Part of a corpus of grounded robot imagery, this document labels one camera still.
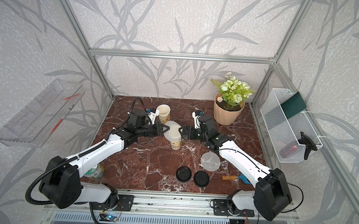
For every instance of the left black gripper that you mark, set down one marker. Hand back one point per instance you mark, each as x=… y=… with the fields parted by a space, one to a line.
x=156 y=128

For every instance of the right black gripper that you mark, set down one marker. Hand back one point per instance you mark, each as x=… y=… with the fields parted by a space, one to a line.
x=184 y=131

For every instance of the round leak-proof paper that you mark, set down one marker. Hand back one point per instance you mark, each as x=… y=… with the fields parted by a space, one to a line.
x=210 y=161
x=173 y=133

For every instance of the printed paper cup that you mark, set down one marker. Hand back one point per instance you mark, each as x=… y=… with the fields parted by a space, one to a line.
x=164 y=113
x=176 y=143

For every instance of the black cup lid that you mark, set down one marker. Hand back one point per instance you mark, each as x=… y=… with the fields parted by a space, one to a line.
x=201 y=179
x=183 y=174

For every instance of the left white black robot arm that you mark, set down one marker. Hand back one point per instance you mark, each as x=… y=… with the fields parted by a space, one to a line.
x=60 y=184

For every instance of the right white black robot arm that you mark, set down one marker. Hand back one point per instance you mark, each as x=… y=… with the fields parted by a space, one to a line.
x=271 y=194

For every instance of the pink ribbed flower pot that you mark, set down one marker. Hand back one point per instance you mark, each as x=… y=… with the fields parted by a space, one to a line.
x=224 y=117

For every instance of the green white artificial flowers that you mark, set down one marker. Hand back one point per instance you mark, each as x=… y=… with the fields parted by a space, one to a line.
x=233 y=92

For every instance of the dark green card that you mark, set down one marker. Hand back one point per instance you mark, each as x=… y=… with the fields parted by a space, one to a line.
x=293 y=105

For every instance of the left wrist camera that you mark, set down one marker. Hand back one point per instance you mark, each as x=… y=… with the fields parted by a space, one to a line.
x=153 y=114

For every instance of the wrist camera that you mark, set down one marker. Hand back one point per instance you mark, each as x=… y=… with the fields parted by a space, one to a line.
x=196 y=114
x=153 y=114

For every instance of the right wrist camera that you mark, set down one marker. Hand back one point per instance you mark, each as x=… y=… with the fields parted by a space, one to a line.
x=196 y=114

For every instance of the wooden handled blue tool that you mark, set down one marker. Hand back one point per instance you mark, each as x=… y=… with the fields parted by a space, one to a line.
x=234 y=177

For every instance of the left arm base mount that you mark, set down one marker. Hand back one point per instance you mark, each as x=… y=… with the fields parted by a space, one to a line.
x=124 y=203

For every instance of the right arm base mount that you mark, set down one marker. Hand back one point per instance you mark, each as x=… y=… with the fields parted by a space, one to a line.
x=223 y=207

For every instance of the white wire mesh basket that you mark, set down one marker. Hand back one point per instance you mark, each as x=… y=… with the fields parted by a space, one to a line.
x=284 y=133

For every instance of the clear acrylic wall shelf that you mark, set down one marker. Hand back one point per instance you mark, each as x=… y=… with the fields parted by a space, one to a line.
x=37 y=121

